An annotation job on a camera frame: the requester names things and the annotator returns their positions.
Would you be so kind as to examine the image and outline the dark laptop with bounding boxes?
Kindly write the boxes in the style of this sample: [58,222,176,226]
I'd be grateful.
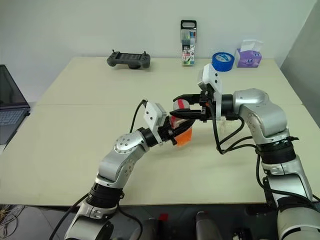
[0,64,31,146]

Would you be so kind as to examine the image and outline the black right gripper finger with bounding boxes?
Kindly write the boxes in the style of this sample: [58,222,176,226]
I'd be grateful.
[169,110,204,121]
[173,93,202,105]

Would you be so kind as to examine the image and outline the purple tissue box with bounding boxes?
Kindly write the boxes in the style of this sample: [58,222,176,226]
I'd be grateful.
[234,39,264,68]

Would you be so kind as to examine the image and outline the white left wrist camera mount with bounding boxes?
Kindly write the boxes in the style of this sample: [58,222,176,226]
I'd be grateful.
[143,100,168,146]

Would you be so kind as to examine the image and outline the red white bottle cap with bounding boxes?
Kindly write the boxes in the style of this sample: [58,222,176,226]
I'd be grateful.
[174,99,191,111]

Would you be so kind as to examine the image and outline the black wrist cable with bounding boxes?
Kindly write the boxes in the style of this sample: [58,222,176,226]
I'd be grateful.
[210,104,258,156]
[129,99,149,133]

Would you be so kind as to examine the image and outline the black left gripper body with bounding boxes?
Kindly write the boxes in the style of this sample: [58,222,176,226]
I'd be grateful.
[159,119,178,145]

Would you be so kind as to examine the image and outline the tangled thin floor wires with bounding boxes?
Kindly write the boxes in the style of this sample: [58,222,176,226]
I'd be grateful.
[0,204,25,240]

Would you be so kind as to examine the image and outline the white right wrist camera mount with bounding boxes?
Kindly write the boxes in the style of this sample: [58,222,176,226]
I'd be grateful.
[197,63,224,120]

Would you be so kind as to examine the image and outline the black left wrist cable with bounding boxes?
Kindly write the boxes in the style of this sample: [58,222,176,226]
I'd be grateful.
[129,99,149,133]

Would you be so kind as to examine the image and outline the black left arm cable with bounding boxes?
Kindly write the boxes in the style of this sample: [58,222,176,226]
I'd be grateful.
[48,192,144,240]

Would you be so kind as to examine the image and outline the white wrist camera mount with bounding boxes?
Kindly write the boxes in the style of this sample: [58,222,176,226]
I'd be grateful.
[143,100,168,146]
[197,63,224,120]

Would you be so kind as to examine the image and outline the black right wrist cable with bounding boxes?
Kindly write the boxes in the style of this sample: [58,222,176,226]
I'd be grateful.
[210,104,258,156]

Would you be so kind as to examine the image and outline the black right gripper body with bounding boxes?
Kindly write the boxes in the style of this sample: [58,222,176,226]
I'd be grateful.
[199,89,218,124]

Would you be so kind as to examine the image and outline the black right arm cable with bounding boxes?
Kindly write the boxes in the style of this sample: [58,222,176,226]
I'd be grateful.
[255,147,320,208]

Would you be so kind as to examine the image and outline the marker pen pack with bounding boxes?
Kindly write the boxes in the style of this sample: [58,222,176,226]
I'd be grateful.
[180,19,197,68]

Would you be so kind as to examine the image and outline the clear bottle with orange drink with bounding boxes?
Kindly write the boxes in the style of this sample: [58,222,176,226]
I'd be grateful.
[168,107,195,148]

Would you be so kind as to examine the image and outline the blue tape roll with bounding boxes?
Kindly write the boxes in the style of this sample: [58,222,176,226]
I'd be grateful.
[211,51,235,73]

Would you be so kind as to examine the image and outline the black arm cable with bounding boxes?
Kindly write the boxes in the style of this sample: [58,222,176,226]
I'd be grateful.
[255,147,320,208]
[48,192,144,240]

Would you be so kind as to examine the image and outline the grey handheld game controller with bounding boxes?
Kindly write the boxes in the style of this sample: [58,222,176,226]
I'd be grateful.
[106,49,152,70]

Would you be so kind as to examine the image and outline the clear wine glass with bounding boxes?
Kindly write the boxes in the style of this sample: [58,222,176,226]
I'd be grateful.
[216,117,235,135]

